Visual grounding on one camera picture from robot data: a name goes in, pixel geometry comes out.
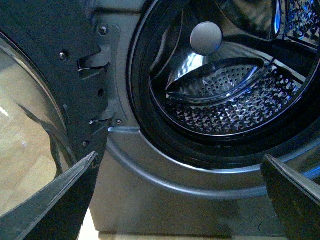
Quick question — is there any black rubber door gasket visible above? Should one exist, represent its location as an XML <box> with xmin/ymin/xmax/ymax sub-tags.
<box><xmin>128</xmin><ymin>0</ymin><xmax>320</xmax><ymax>169</ymax></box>

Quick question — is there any grey round drum hub cap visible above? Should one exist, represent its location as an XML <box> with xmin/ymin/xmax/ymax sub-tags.
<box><xmin>190</xmin><ymin>21</ymin><xmax>223</xmax><ymax>56</ymax></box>

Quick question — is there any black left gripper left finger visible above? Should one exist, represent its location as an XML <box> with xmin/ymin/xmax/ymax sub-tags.
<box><xmin>0</xmin><ymin>152</ymin><xmax>98</xmax><ymax>240</ymax></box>

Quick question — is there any grey metal door hinge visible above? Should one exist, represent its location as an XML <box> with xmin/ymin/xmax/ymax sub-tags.
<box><xmin>77</xmin><ymin>24</ymin><xmax>123</xmax><ymax>129</ymax></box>

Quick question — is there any dark washing machine door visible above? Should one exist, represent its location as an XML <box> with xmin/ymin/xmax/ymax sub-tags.
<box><xmin>0</xmin><ymin>0</ymin><xmax>108</xmax><ymax>215</ymax></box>

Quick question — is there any grey front-load washing machine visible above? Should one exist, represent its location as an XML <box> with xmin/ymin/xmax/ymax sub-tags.
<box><xmin>90</xmin><ymin>0</ymin><xmax>320</xmax><ymax>238</ymax></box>

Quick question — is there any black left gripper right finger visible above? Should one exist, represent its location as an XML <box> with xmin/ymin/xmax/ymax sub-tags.
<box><xmin>260</xmin><ymin>154</ymin><xmax>320</xmax><ymax>240</ymax></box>

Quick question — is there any perforated steel washer drum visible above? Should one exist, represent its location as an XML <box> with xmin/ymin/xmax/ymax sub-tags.
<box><xmin>149</xmin><ymin>0</ymin><xmax>320</xmax><ymax>139</ymax></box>

